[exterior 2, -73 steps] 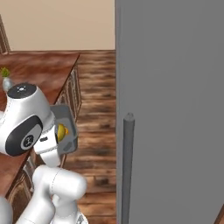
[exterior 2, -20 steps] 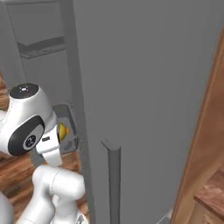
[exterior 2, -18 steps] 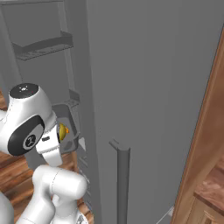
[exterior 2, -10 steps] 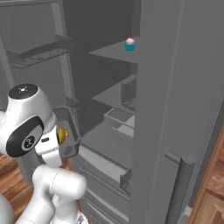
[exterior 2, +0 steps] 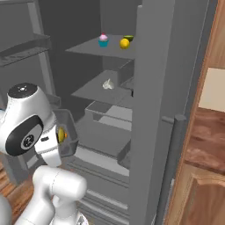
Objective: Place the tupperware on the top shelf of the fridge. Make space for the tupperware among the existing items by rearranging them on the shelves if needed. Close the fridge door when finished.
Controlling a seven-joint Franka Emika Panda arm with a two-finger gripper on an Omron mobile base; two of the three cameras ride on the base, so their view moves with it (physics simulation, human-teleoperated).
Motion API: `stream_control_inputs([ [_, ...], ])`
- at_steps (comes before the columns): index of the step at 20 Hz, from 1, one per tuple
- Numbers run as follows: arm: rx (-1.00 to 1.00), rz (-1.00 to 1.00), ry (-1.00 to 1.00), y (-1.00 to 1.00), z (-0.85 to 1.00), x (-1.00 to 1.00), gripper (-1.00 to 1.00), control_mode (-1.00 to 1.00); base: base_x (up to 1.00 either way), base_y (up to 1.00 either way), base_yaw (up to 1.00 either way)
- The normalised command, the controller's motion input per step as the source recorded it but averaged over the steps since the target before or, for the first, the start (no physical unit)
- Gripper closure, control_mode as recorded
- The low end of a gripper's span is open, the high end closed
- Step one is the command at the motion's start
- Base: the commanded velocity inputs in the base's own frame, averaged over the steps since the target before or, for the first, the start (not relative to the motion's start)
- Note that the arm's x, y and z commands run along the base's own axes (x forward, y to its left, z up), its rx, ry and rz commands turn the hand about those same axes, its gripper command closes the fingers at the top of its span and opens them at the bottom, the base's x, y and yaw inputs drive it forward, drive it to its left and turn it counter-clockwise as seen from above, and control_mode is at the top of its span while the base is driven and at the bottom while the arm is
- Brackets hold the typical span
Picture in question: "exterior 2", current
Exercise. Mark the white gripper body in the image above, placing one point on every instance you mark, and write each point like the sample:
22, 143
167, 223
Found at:
49, 153

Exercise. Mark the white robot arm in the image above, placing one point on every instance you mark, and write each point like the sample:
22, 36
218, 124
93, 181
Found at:
44, 187

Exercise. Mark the grey tupperware container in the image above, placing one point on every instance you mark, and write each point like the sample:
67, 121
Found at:
70, 129

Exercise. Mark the grey fridge drawer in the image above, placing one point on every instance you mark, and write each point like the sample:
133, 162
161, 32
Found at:
111, 112

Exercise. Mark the grey fridge shelf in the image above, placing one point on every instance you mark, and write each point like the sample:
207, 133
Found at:
93, 90
88, 49

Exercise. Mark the grey open fridge door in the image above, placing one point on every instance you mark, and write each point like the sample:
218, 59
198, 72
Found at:
26, 44

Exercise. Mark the grey closed fridge door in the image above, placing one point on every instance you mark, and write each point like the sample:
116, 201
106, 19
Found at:
158, 73

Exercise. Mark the grey fridge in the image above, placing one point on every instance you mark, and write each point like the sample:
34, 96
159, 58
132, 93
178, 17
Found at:
88, 17

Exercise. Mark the wooden cabinet door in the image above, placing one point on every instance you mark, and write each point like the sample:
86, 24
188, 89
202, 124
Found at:
205, 202

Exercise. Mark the yellow food piece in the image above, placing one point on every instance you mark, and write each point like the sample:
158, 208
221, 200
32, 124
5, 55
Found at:
61, 135

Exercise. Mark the white garlic bulb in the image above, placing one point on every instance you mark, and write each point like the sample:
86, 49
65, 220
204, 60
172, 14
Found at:
108, 84

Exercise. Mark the pink cupcake in teal wrapper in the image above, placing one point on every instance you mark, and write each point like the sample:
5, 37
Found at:
103, 41

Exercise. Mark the yellow lemon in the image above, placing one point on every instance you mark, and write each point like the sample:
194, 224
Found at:
124, 43

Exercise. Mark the green lime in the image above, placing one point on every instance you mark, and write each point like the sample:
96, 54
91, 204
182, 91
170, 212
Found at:
129, 37

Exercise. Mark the wooden cabinet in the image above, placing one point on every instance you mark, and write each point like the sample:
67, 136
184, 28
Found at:
211, 140

